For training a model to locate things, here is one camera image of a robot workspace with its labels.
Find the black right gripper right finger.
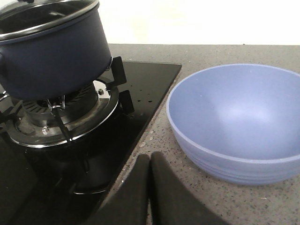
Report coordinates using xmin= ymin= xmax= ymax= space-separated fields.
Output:
xmin=150 ymin=151 xmax=228 ymax=225

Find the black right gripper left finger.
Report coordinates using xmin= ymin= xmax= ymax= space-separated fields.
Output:
xmin=87 ymin=154 xmax=150 ymax=225

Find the light blue ribbed bowl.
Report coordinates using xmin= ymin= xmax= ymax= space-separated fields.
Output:
xmin=167 ymin=64 xmax=300 ymax=185

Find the dark blue cooking pot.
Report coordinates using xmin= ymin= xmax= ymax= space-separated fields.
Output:
xmin=0 ymin=4 xmax=112 ymax=100

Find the glass pot lid blue knob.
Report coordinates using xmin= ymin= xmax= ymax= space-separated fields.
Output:
xmin=0 ymin=0 xmax=99 ymax=41

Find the black metal pot support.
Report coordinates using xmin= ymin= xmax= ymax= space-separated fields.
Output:
xmin=0 ymin=57 xmax=134 ymax=148

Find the black glass gas cooktop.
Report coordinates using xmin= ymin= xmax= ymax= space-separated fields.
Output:
xmin=0 ymin=61 xmax=181 ymax=225

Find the black gas burner head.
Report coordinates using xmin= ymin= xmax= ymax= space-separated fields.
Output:
xmin=22 ymin=83 xmax=98 ymax=127

